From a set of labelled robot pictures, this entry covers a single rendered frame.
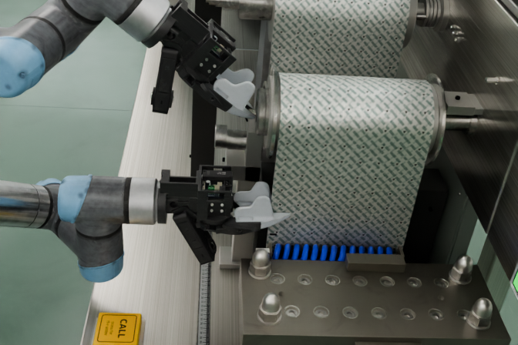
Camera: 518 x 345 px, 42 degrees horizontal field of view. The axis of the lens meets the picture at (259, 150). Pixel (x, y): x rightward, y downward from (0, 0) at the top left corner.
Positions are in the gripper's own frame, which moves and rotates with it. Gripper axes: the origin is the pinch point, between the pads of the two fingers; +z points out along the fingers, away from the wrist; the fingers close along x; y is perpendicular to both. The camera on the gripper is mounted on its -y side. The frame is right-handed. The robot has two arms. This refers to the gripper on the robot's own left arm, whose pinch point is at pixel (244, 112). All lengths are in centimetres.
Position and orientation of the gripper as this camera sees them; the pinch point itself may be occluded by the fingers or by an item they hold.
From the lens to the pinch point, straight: 108.2
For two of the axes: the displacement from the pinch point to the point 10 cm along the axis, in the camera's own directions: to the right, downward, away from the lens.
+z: 7.1, 5.6, 4.2
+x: -0.4, -5.6, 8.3
